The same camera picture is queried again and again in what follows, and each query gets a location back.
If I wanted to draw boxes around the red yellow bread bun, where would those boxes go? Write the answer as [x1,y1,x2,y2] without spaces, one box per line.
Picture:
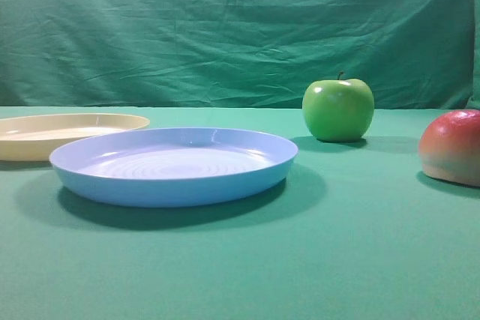
[418,109,479,187]

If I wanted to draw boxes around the blue plastic plate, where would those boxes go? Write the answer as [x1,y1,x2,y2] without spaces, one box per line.
[49,127,299,208]

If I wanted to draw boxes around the yellow plastic plate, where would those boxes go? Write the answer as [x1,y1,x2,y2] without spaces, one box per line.
[1,113,150,162]

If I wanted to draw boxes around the green apple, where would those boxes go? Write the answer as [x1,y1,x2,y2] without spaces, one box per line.
[302,72,374,142]

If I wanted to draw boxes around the green table cloth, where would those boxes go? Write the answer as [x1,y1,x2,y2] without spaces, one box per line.
[1,108,479,319]

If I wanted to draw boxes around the green backdrop cloth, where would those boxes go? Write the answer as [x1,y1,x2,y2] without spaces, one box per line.
[1,0,479,109]

